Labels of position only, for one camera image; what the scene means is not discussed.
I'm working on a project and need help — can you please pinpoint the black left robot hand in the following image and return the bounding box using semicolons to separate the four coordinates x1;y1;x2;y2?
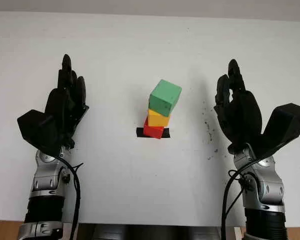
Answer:
44;53;90;151

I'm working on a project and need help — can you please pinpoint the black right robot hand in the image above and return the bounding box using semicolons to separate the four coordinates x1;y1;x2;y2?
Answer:
213;58;263;155

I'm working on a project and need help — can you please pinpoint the green cube block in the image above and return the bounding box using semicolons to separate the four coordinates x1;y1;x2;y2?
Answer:
148;79;183;118

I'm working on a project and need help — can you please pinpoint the yellow cube block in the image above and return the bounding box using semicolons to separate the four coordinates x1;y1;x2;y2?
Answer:
147;108;171;128

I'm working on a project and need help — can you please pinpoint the red cube block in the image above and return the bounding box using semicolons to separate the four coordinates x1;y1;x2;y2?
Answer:
143;117;165;140

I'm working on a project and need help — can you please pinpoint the black tape strip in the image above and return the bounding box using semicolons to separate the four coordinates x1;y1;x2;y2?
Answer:
135;127;171;139

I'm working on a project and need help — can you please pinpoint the dark robot torso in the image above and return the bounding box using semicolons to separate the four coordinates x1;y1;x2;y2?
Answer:
76;223;243;240

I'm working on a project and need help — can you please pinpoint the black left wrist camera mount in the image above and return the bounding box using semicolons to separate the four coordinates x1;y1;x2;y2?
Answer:
16;109;63;158

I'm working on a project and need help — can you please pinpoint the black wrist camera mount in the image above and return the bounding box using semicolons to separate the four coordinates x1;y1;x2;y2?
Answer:
16;109;63;158
249;102;300;161

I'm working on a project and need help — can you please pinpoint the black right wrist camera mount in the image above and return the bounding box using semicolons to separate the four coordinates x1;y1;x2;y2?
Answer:
249;102;300;161

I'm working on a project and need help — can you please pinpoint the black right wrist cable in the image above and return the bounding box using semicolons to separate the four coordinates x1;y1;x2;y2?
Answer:
221;159;258;240

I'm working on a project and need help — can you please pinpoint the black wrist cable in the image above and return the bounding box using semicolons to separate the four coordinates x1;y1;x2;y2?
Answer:
221;159;258;240
55;155;85;240

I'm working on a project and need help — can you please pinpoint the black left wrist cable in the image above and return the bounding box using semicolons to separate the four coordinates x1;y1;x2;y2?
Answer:
55;155;85;240

